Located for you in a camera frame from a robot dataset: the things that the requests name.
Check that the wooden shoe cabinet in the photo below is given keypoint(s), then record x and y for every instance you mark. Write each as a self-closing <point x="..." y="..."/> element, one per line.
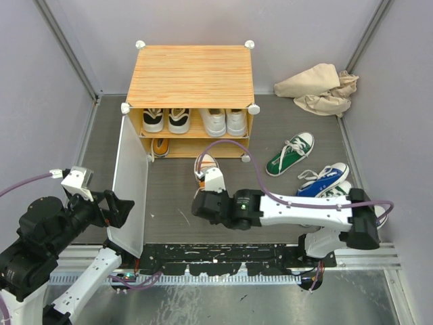
<point x="192" y="77"/>

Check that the blue sneaker upper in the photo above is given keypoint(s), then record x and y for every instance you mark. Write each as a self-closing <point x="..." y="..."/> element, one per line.
<point x="318" y="183"/>

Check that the blue sneaker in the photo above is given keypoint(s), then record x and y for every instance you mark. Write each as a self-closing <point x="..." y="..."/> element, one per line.
<point x="381" y="216"/>
<point x="318" y="183"/>

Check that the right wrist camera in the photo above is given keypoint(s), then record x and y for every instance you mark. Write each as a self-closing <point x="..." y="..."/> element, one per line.
<point x="212" y="180"/>

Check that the white cable tray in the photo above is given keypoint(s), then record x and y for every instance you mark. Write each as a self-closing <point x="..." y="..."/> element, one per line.
<point x="237" y="279"/>

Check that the green sneaker lower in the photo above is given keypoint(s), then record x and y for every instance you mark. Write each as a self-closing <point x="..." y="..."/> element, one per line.
<point x="342" y="189"/>

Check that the green sneaker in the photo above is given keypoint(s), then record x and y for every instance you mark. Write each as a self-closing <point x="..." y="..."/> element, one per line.
<point x="342" y="189"/>
<point x="294" y="150"/>

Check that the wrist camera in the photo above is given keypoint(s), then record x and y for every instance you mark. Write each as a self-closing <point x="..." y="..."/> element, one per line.
<point x="212" y="180"/>
<point x="76" y="182"/>

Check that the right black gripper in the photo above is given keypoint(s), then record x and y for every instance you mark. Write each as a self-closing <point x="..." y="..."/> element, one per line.
<point x="214" y="221"/>

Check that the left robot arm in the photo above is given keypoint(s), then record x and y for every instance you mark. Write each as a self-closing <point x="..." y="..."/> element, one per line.
<point x="45" y="231"/>

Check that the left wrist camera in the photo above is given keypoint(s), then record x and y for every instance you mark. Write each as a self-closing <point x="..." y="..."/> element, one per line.
<point x="76" y="182"/>

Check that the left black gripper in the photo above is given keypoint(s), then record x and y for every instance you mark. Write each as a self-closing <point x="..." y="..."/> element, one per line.
<point x="116" y="213"/>

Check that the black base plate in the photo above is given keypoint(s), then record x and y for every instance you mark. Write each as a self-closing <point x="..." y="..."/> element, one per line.
<point x="220" y="259"/>

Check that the beige cloth bag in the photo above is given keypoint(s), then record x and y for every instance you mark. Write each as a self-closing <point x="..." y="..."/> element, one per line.
<point x="320" y="90"/>

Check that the orange sneaker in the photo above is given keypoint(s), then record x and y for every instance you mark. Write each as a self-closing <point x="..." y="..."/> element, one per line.
<point x="201" y="165"/>
<point x="159" y="148"/>

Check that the black white sneaker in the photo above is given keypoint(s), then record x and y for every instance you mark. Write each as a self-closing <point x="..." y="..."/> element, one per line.
<point x="153" y="120"/>
<point x="179" y="120"/>

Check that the blue sneaker lower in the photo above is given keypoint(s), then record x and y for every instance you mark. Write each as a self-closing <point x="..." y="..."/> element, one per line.
<point x="381" y="216"/>

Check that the green sneaker upper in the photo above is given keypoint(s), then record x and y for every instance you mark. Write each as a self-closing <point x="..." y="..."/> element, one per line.
<point x="294" y="150"/>

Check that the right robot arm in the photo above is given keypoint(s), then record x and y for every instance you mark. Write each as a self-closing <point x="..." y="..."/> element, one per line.
<point x="344" y="221"/>

